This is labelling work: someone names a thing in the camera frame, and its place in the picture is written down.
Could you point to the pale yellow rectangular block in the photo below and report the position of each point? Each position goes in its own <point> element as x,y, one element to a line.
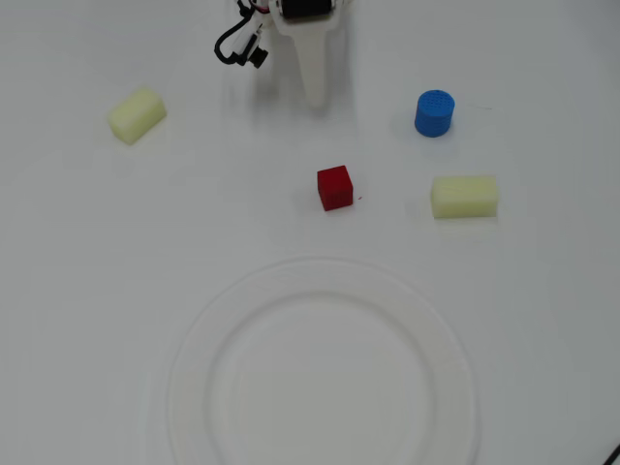
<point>137,115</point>
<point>464,196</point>

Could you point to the white round plate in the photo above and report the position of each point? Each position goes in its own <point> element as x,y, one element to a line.
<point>426,339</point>

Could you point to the blue perforated cylinder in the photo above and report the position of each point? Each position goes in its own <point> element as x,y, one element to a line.
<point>434,114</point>

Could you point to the wrist camera on white mount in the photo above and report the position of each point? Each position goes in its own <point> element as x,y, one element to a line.
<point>254,51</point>

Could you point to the red studded cube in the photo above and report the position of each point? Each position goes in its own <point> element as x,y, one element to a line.
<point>334,189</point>

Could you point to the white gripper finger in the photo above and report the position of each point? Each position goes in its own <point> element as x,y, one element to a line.
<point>314,68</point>

